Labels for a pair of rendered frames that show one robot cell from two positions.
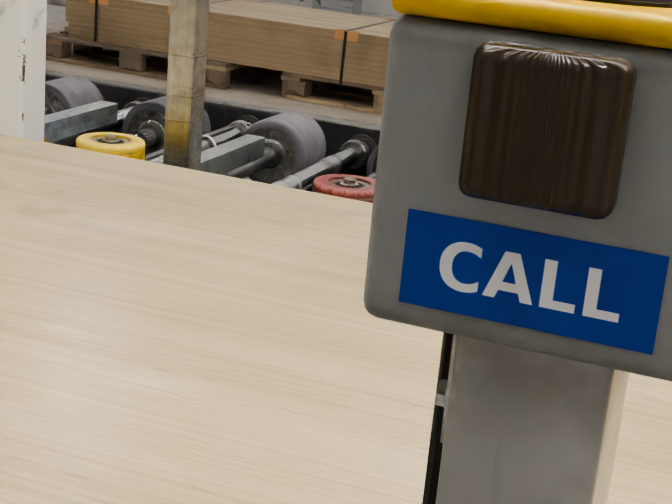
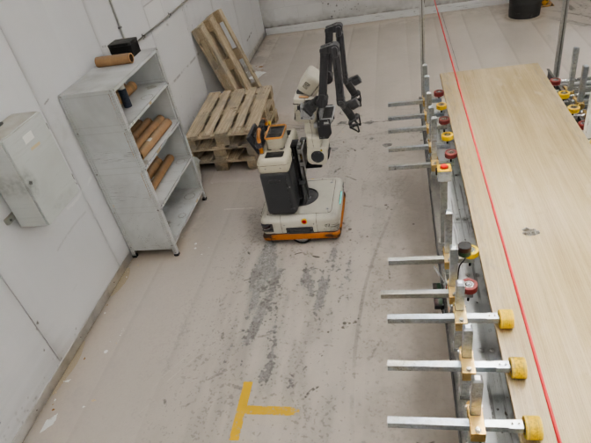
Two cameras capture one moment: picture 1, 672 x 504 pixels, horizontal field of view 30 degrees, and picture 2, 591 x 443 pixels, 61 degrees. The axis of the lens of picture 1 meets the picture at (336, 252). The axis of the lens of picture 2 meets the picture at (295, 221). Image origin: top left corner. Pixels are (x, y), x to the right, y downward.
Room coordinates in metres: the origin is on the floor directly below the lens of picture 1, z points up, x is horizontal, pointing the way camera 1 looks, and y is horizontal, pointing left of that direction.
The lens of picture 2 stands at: (-0.72, -2.19, 2.67)
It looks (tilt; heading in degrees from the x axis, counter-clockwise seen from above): 36 degrees down; 85
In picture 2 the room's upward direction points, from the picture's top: 12 degrees counter-clockwise
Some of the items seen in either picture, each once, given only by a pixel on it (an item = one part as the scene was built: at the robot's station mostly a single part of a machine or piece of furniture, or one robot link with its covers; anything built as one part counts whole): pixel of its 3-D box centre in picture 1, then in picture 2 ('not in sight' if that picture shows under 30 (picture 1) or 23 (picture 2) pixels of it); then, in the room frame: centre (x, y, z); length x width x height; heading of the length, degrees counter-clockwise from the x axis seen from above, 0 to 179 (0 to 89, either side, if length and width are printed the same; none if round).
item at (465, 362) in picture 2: not in sight; (467, 362); (-0.08, -1.02, 0.95); 0.14 x 0.06 x 0.05; 70
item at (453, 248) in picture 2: not in sight; (453, 283); (0.10, -0.53, 0.87); 0.04 x 0.04 x 0.48; 70
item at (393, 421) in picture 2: not in sight; (458, 424); (-0.23, -1.25, 0.95); 0.50 x 0.04 x 0.04; 160
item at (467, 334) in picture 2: not in sight; (465, 366); (-0.07, -1.00, 0.89); 0.04 x 0.04 x 0.48; 70
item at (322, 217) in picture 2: not in sight; (304, 207); (-0.33, 1.45, 0.16); 0.67 x 0.64 x 0.25; 160
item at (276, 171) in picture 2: not in sight; (285, 167); (-0.42, 1.48, 0.59); 0.55 x 0.34 x 0.83; 70
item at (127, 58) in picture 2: not in sight; (113, 60); (-1.54, 2.05, 1.59); 0.30 x 0.08 x 0.08; 160
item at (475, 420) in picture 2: not in sight; (476, 420); (-0.17, -1.26, 0.95); 0.14 x 0.06 x 0.05; 70
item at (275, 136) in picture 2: not in sight; (276, 136); (-0.44, 1.49, 0.87); 0.23 x 0.15 x 0.11; 70
